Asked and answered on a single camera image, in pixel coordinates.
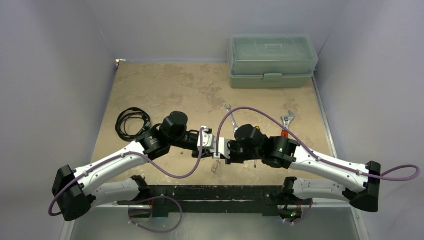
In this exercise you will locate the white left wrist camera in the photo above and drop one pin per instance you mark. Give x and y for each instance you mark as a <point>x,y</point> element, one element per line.
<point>206,139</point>

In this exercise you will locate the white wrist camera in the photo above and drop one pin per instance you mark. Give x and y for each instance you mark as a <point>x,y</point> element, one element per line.
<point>206,139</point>
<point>222,149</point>

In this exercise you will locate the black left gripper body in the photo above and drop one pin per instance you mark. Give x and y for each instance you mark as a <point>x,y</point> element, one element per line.
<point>187,144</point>

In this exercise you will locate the green translucent plastic toolbox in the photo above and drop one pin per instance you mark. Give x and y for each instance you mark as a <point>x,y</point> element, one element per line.
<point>271,61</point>

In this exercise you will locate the small silver open-end wrench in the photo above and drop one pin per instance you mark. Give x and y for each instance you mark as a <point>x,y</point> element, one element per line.
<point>231,116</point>

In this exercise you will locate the adjustable wrench red handle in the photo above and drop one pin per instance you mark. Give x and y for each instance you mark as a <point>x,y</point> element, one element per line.
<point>286,123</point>

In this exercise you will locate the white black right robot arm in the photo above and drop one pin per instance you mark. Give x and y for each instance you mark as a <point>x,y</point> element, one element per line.
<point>340,180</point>

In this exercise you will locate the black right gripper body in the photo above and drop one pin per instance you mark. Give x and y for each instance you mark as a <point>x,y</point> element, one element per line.
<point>231,147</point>

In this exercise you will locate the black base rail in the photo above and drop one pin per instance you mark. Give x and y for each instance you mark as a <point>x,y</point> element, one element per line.
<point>265,200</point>

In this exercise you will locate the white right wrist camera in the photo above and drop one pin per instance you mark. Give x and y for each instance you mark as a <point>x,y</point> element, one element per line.
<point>222,149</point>

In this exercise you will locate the screwdriver black yellow handle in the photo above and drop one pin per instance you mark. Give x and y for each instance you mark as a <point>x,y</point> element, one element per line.
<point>255,161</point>

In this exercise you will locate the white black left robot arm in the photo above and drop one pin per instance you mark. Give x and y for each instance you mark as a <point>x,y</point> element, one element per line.
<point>77,190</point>

